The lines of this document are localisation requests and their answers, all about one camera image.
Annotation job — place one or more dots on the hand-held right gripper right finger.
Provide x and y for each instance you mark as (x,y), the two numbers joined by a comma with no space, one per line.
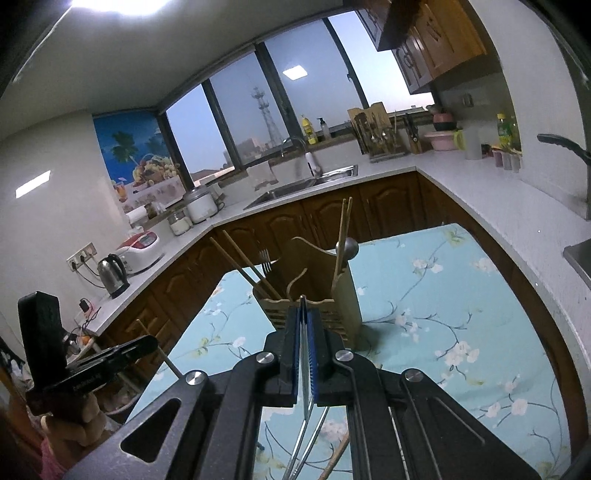
(314,355)

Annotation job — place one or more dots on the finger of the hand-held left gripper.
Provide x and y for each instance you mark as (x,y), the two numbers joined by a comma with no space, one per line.
(131,348)

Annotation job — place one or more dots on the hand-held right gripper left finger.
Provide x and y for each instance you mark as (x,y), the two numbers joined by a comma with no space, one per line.
(292,355)

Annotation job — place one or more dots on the utensils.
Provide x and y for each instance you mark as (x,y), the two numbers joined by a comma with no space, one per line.
(315,438)

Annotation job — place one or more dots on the metal chopstick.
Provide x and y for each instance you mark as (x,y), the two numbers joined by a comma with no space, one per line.
(294,446)

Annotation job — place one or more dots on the wooden utensil holder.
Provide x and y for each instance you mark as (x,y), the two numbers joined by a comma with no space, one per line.
(307,258)

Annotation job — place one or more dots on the metal fork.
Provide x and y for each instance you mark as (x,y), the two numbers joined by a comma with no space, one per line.
(264,261)

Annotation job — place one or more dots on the metal spoon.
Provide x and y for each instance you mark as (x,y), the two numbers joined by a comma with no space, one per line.
(347,248)

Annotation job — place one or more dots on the person's left hand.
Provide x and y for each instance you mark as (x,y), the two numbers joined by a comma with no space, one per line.
(74,431)

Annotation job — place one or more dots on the steel electric kettle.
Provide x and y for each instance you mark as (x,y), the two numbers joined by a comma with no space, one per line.
(113,277)

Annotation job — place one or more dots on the red and white rice cooker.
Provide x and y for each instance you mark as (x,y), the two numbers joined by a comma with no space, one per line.
(141,251)

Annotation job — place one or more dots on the paper towel roll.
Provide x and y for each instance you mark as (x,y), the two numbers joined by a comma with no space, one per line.
(136,217)

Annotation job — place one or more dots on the glass jar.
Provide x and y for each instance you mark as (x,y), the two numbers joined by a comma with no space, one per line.
(181,224)

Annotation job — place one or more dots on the blue floral tablecloth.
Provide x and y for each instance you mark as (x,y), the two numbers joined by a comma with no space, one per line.
(438,300)

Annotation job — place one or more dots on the wooden lower cabinets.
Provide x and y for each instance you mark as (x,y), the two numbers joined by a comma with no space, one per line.
(323,212)

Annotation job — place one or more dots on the wooden cabinets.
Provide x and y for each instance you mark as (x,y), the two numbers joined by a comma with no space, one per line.
(429,41)
(323,212)

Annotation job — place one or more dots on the steel sink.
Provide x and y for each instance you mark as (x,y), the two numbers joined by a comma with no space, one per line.
(300,187)

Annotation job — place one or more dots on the white faucet spray head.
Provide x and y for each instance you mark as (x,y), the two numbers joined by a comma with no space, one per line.
(313,164)

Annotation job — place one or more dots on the chrome faucet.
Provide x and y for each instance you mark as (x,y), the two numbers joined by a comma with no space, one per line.
(293,145)

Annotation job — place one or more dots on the yellow detergent bottle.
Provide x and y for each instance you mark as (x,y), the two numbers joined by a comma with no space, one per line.
(309,131)

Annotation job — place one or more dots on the clear pump bottle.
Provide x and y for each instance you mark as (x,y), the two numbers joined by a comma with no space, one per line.
(324,130)

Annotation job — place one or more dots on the dish rack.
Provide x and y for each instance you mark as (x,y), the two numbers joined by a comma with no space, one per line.
(378,138)

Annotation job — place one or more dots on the white kitchen countertop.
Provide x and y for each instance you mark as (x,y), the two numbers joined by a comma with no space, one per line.
(485,194)

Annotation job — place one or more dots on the wooden cutting board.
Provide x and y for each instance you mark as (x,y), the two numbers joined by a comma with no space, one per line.
(377,115)

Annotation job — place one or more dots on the pink basin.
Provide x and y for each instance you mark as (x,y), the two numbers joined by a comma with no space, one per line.
(440,141)

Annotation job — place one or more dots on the kitchen window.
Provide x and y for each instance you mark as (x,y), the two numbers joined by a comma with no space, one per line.
(300,92)

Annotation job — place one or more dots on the dark pot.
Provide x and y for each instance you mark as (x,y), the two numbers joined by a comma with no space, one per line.
(442,121)

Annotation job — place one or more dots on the seasoning jar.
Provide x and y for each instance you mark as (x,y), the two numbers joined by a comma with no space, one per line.
(507,161)
(517,163)
(498,158)

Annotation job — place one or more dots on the steel stove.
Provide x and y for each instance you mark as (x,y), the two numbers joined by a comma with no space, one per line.
(579,261)

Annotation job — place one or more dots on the cooking oil bottle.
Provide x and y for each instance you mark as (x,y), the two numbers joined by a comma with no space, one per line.
(507,131)

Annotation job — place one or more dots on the black wok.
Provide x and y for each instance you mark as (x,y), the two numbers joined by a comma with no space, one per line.
(565,145)

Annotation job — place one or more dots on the wooden upper cabinets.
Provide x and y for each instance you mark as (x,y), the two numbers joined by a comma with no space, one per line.
(429,41)

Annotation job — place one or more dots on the ceiling light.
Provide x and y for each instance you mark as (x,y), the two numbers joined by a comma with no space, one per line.
(117,5)

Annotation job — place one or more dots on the wall power outlet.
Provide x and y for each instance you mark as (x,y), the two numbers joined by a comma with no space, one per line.
(82,256)

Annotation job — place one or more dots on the fruit and palm wall poster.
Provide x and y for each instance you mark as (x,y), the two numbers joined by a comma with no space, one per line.
(127,152)

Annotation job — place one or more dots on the wall switch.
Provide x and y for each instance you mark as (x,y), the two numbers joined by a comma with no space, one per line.
(467,99)

